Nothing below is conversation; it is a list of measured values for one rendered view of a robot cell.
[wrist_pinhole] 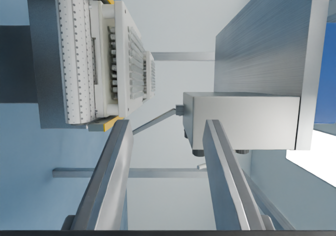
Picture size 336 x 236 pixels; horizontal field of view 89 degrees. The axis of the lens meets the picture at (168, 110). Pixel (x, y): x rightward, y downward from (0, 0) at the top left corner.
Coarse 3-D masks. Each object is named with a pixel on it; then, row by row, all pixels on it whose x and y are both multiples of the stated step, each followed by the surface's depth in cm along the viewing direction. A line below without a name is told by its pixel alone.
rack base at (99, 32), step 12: (96, 0) 35; (96, 12) 35; (96, 24) 36; (108, 24) 40; (96, 36) 36; (96, 48) 36; (108, 48) 40; (96, 60) 38; (108, 60) 40; (96, 72) 39; (108, 72) 40; (96, 84) 38; (108, 84) 40; (96, 96) 38; (108, 96) 40; (96, 108) 38
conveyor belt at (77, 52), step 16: (64, 0) 31; (80, 0) 32; (64, 16) 31; (80, 16) 33; (64, 32) 32; (80, 32) 33; (64, 48) 32; (80, 48) 33; (64, 64) 32; (80, 64) 33; (64, 80) 33; (80, 80) 34; (64, 96) 34; (80, 96) 34; (64, 112) 34; (80, 112) 34
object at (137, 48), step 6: (114, 48) 42; (132, 48) 42; (138, 48) 50; (138, 54) 51; (138, 60) 51; (138, 66) 50; (138, 72) 50; (138, 78) 48; (138, 84) 48; (138, 90) 49
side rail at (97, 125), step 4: (144, 100) 93; (108, 116) 42; (112, 116) 42; (96, 120) 37; (100, 120) 37; (104, 120) 37; (108, 120) 37; (88, 124) 34; (92, 124) 34; (96, 124) 34; (100, 124) 34; (88, 128) 34; (92, 128) 34; (96, 128) 34; (100, 128) 34
